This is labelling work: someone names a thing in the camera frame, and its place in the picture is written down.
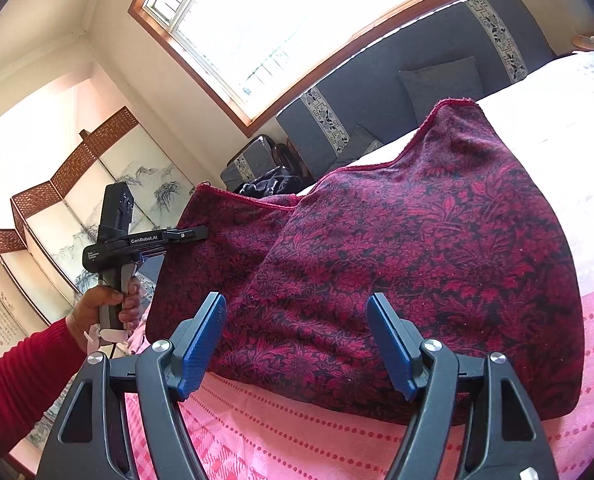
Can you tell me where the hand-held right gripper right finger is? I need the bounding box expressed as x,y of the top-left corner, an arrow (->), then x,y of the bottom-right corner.
367,292 -> 560,480

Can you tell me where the bed with pink checked sheet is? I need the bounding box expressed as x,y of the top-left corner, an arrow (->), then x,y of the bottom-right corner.
122,50 -> 594,480

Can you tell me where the person's left hand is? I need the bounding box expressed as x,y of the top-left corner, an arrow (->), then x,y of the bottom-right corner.
67,276 -> 144,356

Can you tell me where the grey throw pillow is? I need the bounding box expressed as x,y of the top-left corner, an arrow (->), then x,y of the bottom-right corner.
398,56 -> 485,122

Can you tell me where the wooden armchair with grey cushion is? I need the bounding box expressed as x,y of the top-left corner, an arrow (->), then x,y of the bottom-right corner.
220,134 -> 298,193

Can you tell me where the painted folding screen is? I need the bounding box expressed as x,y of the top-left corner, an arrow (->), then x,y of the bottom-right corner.
0,106 -> 198,476

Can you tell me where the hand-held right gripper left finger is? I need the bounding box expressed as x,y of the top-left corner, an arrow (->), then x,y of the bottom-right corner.
37,291 -> 228,480

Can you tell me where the pale pink cloth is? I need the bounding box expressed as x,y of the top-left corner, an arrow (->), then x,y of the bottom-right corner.
124,310 -> 154,357

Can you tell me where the maroon floral sweater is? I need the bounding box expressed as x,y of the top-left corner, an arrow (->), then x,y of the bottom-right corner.
144,97 -> 586,426

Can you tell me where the black clothing pile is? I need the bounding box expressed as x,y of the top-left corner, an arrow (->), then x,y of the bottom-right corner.
234,165 -> 308,200

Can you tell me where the wooden framed window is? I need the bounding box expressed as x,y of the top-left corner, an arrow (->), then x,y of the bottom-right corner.
128,0 -> 502,138

